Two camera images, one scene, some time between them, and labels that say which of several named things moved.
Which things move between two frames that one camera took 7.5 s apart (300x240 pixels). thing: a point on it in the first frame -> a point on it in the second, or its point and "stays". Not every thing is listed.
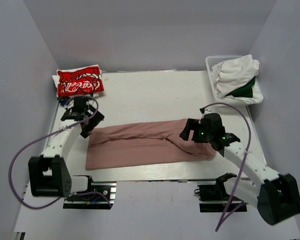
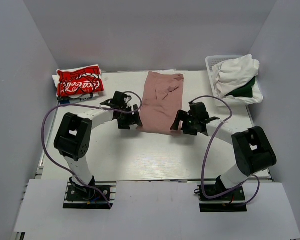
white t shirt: [230, 74] stays
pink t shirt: [143, 144] -> [161, 99]
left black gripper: [97, 118] -> [133, 119]
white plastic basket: [211, 60] stays
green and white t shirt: [249, 93] stays
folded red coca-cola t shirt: [86, 80] stays
